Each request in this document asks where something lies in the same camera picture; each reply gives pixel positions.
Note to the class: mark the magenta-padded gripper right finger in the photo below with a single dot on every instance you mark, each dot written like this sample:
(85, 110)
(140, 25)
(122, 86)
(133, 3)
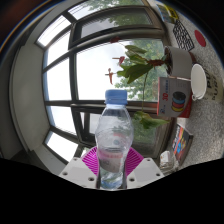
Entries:
(146, 170)

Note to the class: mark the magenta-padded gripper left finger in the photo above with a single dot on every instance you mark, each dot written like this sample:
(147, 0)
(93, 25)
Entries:
(78, 171)

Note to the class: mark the clear blue-capped water bottle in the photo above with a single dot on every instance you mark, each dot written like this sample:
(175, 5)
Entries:
(114, 133)

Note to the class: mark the dark colourful book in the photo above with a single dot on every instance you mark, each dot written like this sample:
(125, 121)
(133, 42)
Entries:
(181, 143)

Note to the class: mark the red and white filament box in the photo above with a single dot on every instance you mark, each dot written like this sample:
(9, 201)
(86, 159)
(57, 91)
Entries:
(173, 96)

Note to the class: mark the white printed paper cup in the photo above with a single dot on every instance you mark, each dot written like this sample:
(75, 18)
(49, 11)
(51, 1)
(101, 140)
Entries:
(198, 81)

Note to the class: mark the potted anthurium in white pot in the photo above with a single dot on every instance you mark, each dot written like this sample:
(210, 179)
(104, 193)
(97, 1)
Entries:
(180, 61)

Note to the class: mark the flat round red coaster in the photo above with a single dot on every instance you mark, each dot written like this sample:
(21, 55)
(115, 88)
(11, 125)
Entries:
(200, 38)

